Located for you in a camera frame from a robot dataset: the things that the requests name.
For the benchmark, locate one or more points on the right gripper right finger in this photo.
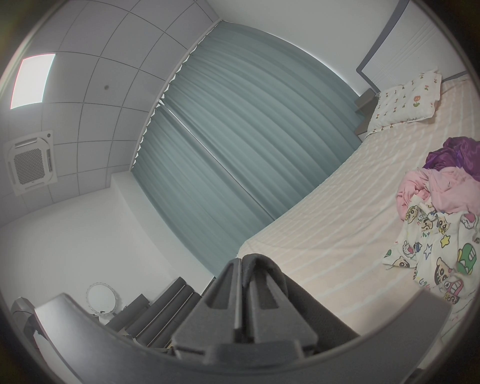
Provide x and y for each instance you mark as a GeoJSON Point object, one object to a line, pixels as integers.
{"type": "Point", "coordinates": [277, 315]}

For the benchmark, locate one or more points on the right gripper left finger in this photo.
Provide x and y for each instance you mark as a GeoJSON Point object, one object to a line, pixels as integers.
{"type": "Point", "coordinates": [210, 315]}

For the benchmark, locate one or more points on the bed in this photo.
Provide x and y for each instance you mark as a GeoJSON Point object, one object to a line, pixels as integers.
{"type": "Point", "coordinates": [337, 225]}

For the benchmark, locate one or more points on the dark grey chest of drawers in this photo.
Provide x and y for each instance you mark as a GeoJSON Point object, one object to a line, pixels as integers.
{"type": "Point", "coordinates": [165, 311]}

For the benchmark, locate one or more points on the round white mirror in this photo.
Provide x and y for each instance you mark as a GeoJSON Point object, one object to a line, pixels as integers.
{"type": "Point", "coordinates": [101, 299]}

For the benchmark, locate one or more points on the blue-green curtain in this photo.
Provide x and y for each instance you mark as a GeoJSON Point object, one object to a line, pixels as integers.
{"type": "Point", "coordinates": [195, 180]}
{"type": "Point", "coordinates": [262, 112]}

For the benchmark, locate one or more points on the white printed pyjama top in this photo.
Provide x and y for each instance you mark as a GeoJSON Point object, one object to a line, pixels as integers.
{"type": "Point", "coordinates": [435, 243]}

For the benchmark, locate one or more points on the pink garment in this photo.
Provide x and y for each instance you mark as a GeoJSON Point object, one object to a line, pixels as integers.
{"type": "Point", "coordinates": [446, 191]}

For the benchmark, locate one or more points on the grey bedside table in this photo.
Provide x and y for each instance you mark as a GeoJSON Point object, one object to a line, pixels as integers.
{"type": "Point", "coordinates": [366, 112]}

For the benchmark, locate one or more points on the ceiling air conditioner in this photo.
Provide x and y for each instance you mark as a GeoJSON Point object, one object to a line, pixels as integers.
{"type": "Point", "coordinates": [32, 163]}

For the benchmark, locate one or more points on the purple garment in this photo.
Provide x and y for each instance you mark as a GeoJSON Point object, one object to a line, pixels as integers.
{"type": "Point", "coordinates": [455, 153]}

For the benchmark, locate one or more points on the white printed pillow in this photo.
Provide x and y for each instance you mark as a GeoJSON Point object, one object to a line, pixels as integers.
{"type": "Point", "coordinates": [405, 103]}

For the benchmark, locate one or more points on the ceiling light panel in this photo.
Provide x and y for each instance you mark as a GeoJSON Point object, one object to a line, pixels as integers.
{"type": "Point", "coordinates": [32, 80]}

